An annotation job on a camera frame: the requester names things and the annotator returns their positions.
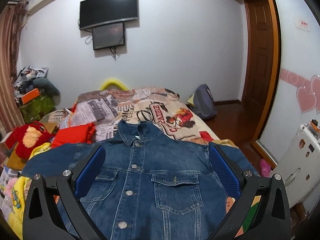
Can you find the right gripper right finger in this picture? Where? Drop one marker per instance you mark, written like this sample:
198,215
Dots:
272,218

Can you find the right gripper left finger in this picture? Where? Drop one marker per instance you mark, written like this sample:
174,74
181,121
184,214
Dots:
42,219

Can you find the blue denim jacket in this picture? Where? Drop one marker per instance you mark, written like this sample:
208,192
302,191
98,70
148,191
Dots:
153,187

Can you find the yellow printed garment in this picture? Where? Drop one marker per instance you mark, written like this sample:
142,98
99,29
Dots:
18,193

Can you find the white mini fridge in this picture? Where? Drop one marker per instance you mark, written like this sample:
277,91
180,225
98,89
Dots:
299,167

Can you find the pink croc shoe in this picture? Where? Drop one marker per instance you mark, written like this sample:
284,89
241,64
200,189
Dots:
265,168

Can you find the red plush bird toy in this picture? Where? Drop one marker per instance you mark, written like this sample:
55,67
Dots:
27,138

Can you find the red folded cloth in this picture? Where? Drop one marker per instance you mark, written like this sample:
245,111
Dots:
74,135

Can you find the green patterned box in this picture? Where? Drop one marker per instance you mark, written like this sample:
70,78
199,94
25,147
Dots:
37,108

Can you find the orange flat box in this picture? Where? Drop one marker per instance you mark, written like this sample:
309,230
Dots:
30,96

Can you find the newspaper print bed quilt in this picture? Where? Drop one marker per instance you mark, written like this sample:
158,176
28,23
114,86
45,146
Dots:
156,105

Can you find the grey green plush toy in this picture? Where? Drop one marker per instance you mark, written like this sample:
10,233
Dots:
44,83

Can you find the grey purple backpack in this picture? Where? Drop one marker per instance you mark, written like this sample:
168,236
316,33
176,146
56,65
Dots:
203,102

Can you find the brown wooden door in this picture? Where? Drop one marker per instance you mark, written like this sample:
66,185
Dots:
262,61

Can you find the yellow round hoop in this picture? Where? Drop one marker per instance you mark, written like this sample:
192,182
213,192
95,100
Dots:
113,83

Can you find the striped brown curtain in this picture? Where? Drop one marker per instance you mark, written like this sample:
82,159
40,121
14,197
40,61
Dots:
12,21

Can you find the pink heart wall sticker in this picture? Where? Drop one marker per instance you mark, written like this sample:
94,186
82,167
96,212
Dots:
307,95

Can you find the small black wall monitor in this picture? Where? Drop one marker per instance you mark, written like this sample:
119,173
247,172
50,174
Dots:
108,36

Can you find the white wall switch plate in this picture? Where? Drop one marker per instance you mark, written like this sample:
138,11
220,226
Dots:
302,24

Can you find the large black wall television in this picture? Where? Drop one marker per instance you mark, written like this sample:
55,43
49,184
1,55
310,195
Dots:
94,13

